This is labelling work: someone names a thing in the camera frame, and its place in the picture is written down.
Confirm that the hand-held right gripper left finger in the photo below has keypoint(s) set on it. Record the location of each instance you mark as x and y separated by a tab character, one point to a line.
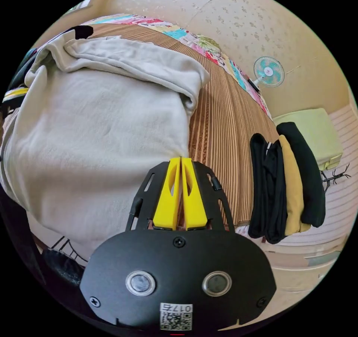
166	202

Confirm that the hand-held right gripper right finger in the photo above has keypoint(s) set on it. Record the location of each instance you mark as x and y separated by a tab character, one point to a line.
195	205

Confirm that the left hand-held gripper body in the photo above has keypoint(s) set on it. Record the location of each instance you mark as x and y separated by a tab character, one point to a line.
21	69

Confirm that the white thermal long sleeve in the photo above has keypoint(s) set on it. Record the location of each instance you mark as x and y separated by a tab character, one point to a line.
92	135

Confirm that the bed with woven mat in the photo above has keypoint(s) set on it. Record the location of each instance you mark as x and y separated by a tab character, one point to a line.
223	146

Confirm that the pile of clothes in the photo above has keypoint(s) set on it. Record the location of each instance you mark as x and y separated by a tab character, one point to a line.
279	191

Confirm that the person's body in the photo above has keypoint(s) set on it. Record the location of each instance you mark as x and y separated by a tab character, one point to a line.
57	267

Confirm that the pale green cushion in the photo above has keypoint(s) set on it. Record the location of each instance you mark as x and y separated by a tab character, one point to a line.
310	130

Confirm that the turquoise and white fan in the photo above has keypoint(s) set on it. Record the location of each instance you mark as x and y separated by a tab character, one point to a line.
269	72

